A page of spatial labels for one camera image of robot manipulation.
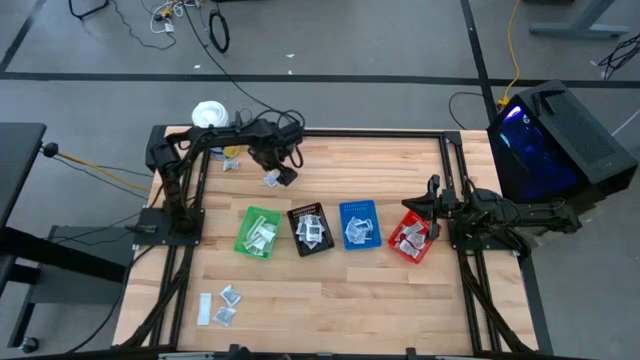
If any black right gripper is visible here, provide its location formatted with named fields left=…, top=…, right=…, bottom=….
left=401, top=174, right=460, bottom=243

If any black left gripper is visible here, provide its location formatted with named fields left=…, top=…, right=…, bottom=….
left=248, top=118, right=305, bottom=188

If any red plastic basket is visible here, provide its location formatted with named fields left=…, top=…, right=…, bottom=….
left=387, top=212, right=437, bottom=265

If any blue plastic basket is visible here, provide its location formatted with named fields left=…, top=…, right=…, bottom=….
left=338, top=198, right=384, bottom=251

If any black plastic basket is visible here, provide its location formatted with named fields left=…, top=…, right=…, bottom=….
left=286, top=201, right=336, bottom=258

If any green plastic basket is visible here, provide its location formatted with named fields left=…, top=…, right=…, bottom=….
left=233, top=205, right=284, bottom=261

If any white wipes canister blue label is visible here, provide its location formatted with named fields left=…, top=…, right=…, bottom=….
left=191, top=100, right=242, bottom=160

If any black computer tower blue glow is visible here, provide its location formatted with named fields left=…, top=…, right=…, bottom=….
left=486, top=79, right=640, bottom=227

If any grey desk leg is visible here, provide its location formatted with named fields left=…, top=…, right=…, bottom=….
left=528, top=0, right=632, bottom=39

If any black desk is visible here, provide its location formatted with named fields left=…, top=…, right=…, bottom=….
left=0, top=122, right=129, bottom=351

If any black aluminium table frame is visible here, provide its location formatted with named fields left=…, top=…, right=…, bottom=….
left=112, top=124, right=554, bottom=360

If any thin black cable loop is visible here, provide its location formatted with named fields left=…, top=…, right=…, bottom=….
left=447, top=90, right=501, bottom=130

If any long black floor cable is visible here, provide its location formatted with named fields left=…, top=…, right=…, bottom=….
left=182, top=0, right=295, bottom=128

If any yellow floor cable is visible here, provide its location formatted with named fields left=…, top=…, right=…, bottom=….
left=497, top=0, right=523, bottom=110

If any black cable coil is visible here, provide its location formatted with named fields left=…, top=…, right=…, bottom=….
left=207, top=8, right=232, bottom=54

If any white cable bundle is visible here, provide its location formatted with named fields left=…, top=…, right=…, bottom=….
left=149, top=0, right=201, bottom=35

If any black cable tangle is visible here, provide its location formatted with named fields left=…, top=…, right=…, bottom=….
left=597, top=32, right=640, bottom=81

